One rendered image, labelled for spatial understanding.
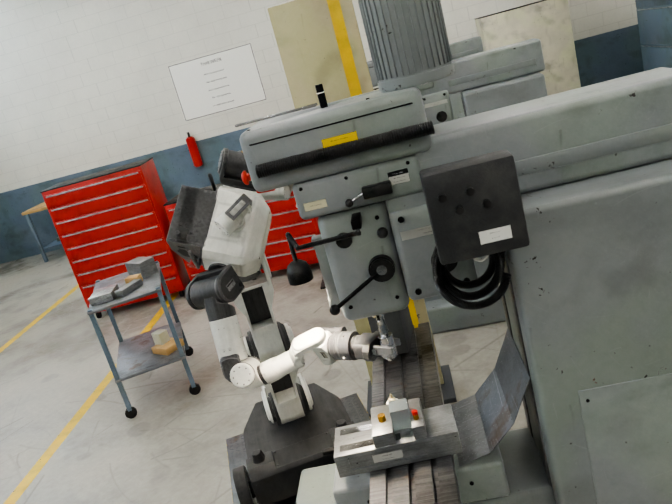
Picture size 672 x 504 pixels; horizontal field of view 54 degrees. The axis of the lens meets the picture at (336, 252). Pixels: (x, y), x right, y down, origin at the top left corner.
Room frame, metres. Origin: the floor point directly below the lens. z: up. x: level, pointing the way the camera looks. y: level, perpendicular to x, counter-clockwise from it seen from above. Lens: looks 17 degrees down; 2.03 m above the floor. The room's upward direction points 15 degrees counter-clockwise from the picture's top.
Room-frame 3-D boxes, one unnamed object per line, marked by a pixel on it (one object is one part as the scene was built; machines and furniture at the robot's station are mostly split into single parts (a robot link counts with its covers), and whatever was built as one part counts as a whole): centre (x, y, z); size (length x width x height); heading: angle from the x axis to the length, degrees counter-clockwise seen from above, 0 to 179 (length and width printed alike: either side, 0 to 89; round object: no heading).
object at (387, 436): (1.65, 0.00, 1.00); 0.15 x 0.06 x 0.04; 174
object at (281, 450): (2.54, 0.37, 0.59); 0.64 x 0.52 x 0.33; 8
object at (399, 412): (1.64, -0.05, 1.03); 0.06 x 0.05 x 0.06; 174
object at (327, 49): (3.53, -0.20, 1.15); 0.52 x 0.40 x 2.30; 82
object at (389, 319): (2.34, -0.13, 1.01); 0.22 x 0.12 x 0.20; 165
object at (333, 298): (1.79, 0.04, 1.45); 0.04 x 0.04 x 0.21; 82
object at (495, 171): (1.40, -0.32, 1.62); 0.20 x 0.09 x 0.21; 82
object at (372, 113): (1.78, -0.09, 1.81); 0.47 x 0.26 x 0.16; 82
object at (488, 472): (1.78, -0.07, 0.77); 0.50 x 0.35 x 0.12; 82
